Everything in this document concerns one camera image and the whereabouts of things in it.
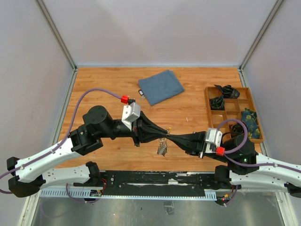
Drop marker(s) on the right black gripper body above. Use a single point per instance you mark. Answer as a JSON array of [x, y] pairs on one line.
[[200, 153]]

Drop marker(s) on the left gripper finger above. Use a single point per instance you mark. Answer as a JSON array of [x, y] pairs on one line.
[[148, 137], [147, 126]]

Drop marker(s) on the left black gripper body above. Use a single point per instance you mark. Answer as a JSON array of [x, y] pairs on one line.
[[120, 130]]

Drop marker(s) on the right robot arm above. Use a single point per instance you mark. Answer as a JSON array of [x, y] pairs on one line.
[[242, 165]]

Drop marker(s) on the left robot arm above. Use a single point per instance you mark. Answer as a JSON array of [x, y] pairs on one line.
[[36, 172]]

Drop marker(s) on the dark rolled tie middle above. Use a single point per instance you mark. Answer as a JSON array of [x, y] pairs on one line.
[[217, 103]]

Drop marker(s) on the dark rolled tie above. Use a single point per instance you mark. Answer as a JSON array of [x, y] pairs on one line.
[[237, 128], [228, 91], [217, 103]]

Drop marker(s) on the dark rolled tie bottom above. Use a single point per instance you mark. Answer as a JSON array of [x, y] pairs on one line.
[[237, 128]]

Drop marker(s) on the folded blue cloth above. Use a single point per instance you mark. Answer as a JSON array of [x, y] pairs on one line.
[[160, 87]]

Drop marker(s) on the wooden compartment tray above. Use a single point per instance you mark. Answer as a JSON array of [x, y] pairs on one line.
[[232, 109]]

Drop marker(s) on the dark rolled tie top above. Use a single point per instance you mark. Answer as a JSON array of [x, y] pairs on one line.
[[228, 91]]

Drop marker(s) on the blue floral rolled tie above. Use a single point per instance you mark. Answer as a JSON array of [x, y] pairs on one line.
[[249, 118]]

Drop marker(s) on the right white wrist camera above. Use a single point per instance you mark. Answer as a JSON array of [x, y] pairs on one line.
[[212, 140]]

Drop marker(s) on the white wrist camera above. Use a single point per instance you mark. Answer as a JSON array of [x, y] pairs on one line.
[[130, 114], [212, 140]]

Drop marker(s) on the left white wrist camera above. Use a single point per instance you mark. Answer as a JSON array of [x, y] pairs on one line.
[[130, 114]]

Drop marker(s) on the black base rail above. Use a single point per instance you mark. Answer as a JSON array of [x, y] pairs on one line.
[[158, 183]]

